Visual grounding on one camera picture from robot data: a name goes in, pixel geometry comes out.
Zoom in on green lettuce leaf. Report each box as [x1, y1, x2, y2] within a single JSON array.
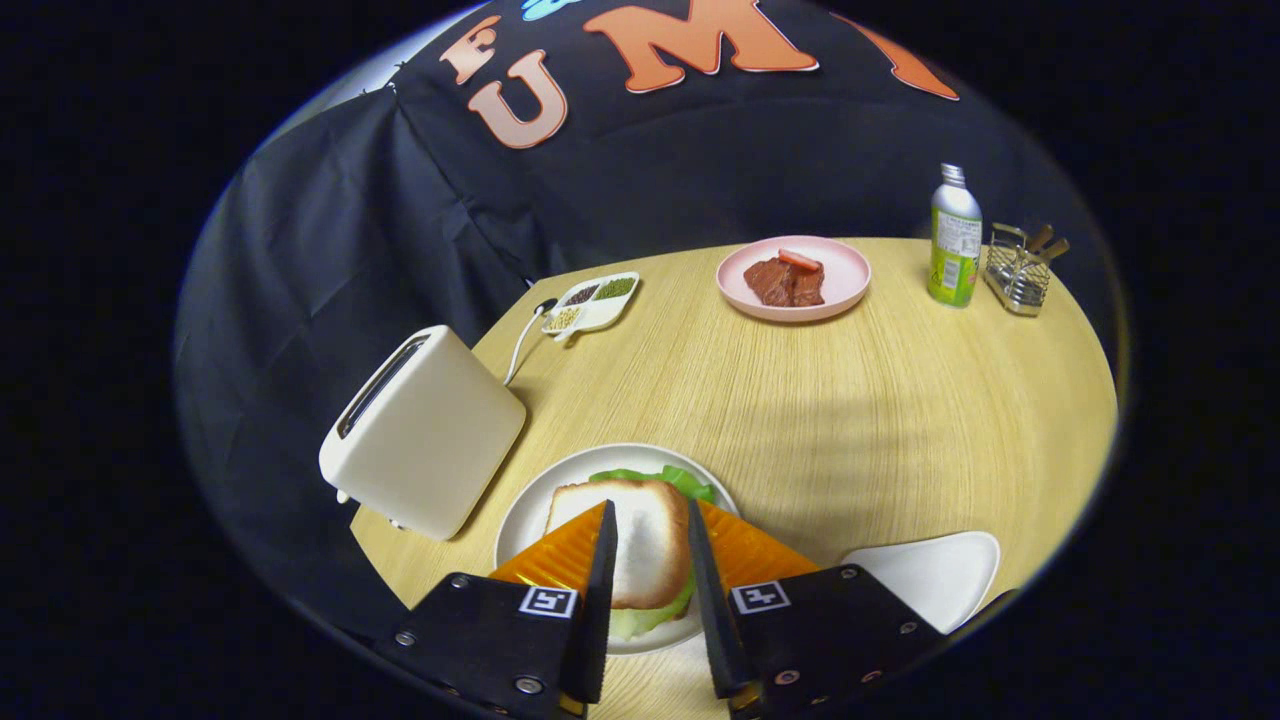
[[588, 465, 717, 641]]

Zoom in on white triangular dish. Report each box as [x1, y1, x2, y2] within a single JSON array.
[[842, 531, 1002, 635]]

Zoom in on brown meat slice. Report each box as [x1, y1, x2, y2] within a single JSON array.
[[743, 257, 826, 308]]

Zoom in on toasted bread slice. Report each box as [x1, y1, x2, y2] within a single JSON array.
[[545, 478, 693, 611]]

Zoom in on pink plate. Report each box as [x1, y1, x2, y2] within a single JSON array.
[[715, 235, 872, 323]]

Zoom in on black backdrop cloth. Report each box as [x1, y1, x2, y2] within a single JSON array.
[[172, 0, 1121, 641]]

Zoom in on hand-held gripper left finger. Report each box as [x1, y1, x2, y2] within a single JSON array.
[[372, 499, 619, 720]]

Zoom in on white toaster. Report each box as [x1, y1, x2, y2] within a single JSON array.
[[318, 324, 528, 542]]

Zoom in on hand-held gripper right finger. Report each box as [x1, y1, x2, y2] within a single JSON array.
[[686, 499, 1021, 716]]

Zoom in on white power cable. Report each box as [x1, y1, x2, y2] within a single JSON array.
[[503, 298, 558, 387]]

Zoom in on white round plate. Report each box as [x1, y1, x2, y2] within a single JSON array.
[[494, 443, 741, 656]]

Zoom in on white divided bean dish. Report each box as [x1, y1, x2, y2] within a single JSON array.
[[541, 271, 641, 344]]

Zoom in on metal wire rack holder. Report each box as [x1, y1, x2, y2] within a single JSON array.
[[983, 222, 1071, 318]]

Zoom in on silver bottle with green label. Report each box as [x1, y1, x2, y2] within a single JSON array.
[[927, 163, 984, 309]]

